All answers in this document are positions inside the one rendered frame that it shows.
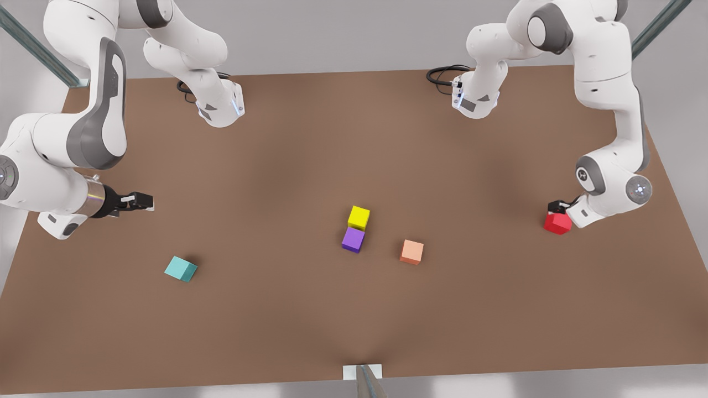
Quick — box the red wooden cube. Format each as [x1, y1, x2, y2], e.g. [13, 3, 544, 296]
[543, 211, 574, 236]

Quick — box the teal blue wooden cube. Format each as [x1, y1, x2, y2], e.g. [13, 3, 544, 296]
[164, 255, 199, 283]

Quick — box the salmon orange wooden cube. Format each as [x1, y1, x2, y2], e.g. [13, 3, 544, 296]
[399, 239, 425, 266]

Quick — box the yellow wooden cube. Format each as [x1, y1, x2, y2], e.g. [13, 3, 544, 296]
[347, 205, 371, 232]

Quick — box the purple wooden cube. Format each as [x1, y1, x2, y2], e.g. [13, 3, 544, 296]
[341, 227, 366, 254]

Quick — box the black cable loop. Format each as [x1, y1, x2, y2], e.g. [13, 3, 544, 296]
[176, 71, 231, 104]
[426, 65, 472, 96]

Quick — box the silver frame post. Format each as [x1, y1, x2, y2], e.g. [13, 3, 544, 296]
[0, 4, 90, 89]
[342, 364, 388, 398]
[631, 0, 693, 61]

